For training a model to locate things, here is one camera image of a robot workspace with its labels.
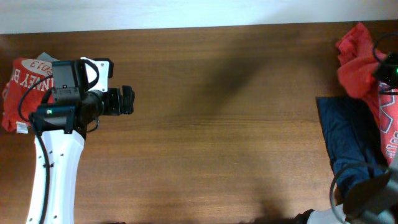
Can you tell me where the folded light blue t-shirt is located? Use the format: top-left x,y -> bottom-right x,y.
37,52 -> 58,63

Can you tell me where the folded red printed t-shirt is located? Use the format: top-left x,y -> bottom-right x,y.
2,58 -> 53,132

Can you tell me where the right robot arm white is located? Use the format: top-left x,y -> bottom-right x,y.
294,96 -> 397,223

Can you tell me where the orange-red t-shirt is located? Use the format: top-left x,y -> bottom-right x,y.
336,22 -> 397,164

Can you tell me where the navy blue garment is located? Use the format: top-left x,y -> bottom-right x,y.
316,96 -> 387,174

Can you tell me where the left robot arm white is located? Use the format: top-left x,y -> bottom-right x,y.
26,57 -> 135,223

